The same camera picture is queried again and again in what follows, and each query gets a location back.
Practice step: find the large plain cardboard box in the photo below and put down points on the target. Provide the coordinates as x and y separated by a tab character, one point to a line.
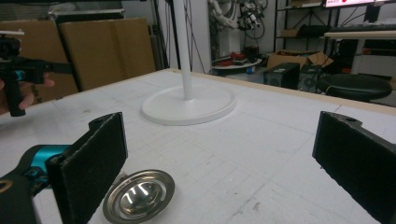
106	53

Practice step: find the black metal frame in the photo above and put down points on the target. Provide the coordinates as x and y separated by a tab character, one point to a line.
160	40

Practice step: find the black round stool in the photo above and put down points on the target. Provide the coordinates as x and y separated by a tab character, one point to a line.
355	86

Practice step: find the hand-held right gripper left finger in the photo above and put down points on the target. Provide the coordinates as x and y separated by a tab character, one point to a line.
90	168

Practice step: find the monitor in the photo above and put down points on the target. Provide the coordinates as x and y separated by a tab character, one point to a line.
348	2

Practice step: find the black bag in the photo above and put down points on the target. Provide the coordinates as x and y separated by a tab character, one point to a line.
311	31

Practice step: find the black keyboard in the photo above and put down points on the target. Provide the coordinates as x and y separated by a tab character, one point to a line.
361	28

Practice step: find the round white platform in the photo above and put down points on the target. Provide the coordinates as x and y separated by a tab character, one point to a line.
236	65

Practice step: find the large printed cardboard box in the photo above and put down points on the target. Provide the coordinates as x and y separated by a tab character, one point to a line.
40	46

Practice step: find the white stand with round base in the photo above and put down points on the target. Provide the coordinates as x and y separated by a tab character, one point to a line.
186	105

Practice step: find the open cardboard box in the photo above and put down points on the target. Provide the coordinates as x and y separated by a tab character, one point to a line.
286	59

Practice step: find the black shelf rack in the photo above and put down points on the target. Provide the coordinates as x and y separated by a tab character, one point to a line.
285	18

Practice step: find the white desk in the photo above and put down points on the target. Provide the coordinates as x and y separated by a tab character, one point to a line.
361	34

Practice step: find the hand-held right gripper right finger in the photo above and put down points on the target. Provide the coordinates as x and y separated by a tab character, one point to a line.
358	155

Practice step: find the white robot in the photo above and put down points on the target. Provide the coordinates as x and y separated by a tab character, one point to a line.
227	25

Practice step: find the small cardboard box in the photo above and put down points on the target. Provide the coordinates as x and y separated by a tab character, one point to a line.
290	32

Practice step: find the black computer tower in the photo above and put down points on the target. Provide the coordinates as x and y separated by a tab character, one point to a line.
309	79
281	76

